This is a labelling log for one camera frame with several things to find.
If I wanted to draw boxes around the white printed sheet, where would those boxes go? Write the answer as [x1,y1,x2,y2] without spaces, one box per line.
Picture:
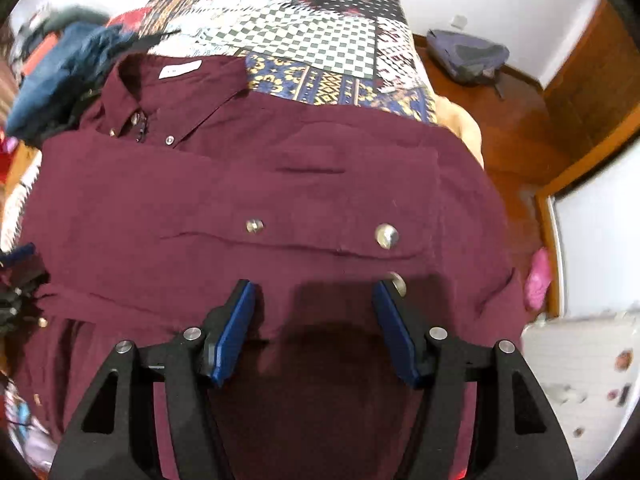
[520,310,640,480]

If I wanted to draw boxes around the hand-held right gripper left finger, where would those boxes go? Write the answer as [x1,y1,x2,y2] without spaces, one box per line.
[47,279,258,480]

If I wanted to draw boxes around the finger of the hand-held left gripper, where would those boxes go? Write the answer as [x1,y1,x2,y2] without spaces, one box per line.
[0,242,48,311]

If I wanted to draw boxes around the white door wooden frame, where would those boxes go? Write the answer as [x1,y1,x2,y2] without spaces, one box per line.
[534,132,640,320]

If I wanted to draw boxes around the maroon button shirt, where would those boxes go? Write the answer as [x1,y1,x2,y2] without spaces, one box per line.
[10,52,531,480]

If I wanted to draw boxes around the blue jacket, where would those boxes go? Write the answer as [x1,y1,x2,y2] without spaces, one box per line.
[5,20,146,146]

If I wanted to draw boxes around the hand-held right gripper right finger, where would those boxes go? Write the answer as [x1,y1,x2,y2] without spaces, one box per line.
[371,279,581,480]

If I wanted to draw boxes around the grey blue backpack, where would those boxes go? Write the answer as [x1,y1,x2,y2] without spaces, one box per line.
[426,29,511,98]

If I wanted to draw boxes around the patchwork patterned blanket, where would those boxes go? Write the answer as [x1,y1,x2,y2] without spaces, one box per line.
[107,0,441,126]

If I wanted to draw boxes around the pink fluffy cloth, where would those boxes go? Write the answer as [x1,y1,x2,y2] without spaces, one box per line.
[522,247,553,311]

